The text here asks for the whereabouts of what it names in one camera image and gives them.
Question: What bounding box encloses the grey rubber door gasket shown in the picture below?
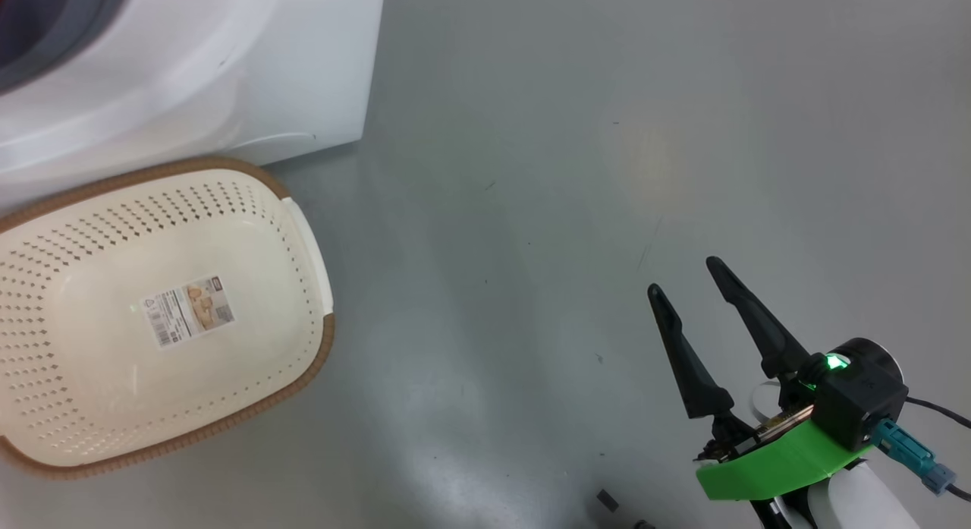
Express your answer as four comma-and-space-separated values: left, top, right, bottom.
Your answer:
0, 0, 131, 96

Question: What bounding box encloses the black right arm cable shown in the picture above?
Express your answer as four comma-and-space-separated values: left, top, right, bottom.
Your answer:
903, 396, 971, 503

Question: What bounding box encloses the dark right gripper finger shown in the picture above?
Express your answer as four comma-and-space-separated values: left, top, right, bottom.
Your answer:
705, 257, 811, 379
647, 284, 735, 420

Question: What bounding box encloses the teal right cable connector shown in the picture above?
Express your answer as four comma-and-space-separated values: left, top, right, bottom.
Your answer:
872, 419, 957, 493

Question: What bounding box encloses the printed basket label sticker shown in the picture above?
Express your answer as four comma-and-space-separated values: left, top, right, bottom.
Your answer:
141, 277, 236, 350

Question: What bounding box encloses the cream perforated laundry basket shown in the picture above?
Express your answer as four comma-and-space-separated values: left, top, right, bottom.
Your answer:
0, 156, 336, 481

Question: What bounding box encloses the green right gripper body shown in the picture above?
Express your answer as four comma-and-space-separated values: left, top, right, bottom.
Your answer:
696, 404, 873, 502

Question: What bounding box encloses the white front-load washing machine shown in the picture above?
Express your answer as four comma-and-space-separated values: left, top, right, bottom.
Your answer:
0, 0, 386, 207

